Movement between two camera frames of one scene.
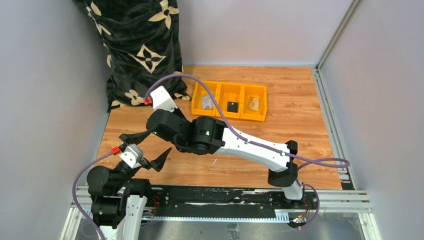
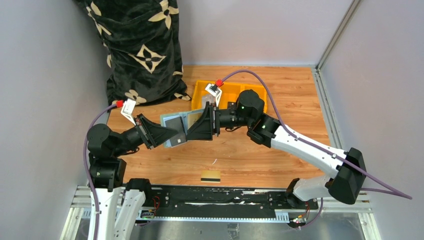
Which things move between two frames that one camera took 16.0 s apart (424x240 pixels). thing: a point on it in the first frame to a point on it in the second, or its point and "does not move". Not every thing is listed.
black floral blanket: x=143 y=44 does not move
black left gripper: x=143 y=162 to x=145 y=131
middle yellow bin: x=230 y=100 does not move
